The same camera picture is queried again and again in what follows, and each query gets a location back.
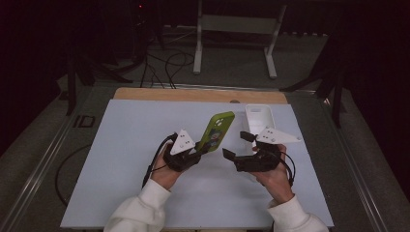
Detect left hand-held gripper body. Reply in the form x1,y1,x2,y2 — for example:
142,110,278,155
161,129,208,173

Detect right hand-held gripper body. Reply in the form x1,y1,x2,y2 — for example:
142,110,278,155
233,127,303,173

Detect long white plastic tray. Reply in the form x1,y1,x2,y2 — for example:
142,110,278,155
244,103,277,155

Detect green phone case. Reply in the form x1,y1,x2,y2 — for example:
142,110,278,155
194,110,236,154

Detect person's left hand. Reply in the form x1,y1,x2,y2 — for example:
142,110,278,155
150,143,184,191

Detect person's right hand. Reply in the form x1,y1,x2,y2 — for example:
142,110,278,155
250,143,296,205

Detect pale blue table board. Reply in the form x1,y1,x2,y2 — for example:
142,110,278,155
59,99,335,230

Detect black tripod stand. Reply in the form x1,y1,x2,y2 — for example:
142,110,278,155
279,28,349,130
65,38,133,117

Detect white metal stand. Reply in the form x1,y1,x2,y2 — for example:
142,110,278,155
192,0,288,80

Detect left hand-held gripper black cable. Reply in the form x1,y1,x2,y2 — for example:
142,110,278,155
141,131,179,189

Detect hand-held gripper black cable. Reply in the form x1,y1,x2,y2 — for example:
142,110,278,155
278,150,297,189
141,131,179,189

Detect right hand-held gripper black cable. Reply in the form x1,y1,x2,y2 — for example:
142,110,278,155
278,150,297,189

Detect black looped floor cables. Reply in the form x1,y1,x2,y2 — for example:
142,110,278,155
139,50,196,90

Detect metal floor rail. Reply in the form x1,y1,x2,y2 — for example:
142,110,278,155
322,96,390,232
0,93,85,232

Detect thin black arc cable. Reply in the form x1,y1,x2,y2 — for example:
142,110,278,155
54,143,93,208

